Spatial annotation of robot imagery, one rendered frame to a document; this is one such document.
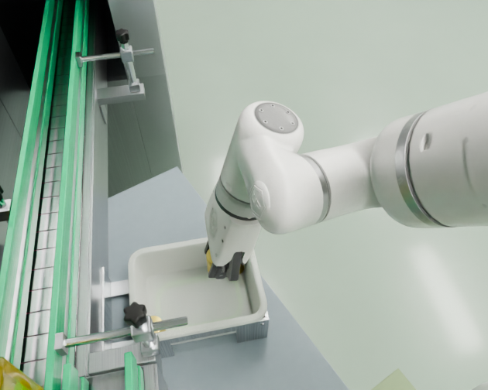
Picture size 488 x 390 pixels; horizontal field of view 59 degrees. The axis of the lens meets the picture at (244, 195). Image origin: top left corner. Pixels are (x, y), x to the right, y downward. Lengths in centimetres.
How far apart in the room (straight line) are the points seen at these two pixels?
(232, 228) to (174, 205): 44
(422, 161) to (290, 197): 15
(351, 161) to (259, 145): 10
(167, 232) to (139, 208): 9
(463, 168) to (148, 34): 106
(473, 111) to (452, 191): 5
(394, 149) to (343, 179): 14
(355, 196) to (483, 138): 21
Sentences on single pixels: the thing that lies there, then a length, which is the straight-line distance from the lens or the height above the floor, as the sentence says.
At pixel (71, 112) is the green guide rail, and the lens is 91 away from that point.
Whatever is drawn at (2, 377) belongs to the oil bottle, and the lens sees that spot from 52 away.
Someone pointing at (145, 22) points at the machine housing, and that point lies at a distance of 124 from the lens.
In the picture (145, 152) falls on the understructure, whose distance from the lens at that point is 152.
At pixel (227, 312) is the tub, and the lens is 81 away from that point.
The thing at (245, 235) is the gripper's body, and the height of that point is 105.
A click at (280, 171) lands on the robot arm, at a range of 42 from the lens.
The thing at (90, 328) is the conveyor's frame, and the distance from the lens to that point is 73.
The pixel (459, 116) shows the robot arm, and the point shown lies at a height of 134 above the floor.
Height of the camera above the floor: 151
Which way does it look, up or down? 51 degrees down
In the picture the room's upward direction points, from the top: straight up
